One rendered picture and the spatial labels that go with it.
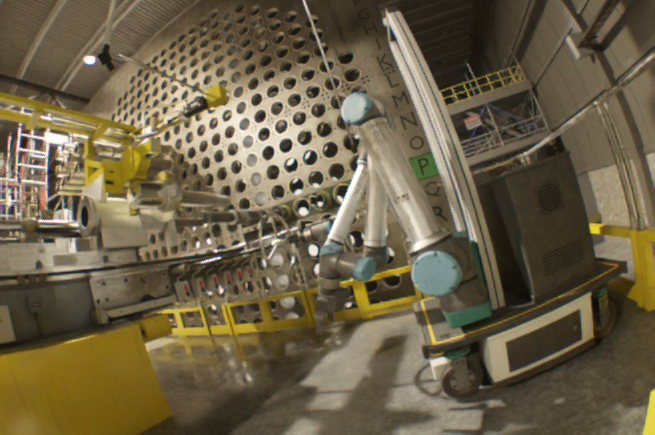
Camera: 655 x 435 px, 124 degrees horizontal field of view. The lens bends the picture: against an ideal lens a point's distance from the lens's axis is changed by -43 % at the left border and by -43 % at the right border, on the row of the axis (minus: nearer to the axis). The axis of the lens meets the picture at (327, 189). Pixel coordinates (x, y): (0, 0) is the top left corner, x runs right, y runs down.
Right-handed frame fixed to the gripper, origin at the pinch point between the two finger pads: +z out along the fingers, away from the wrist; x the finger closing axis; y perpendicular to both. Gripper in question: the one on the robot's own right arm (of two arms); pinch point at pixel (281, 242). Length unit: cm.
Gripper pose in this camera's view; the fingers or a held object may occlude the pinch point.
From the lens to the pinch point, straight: 181.7
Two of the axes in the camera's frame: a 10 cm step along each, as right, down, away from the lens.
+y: 2.6, 9.5, -1.8
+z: -9.0, 3.1, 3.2
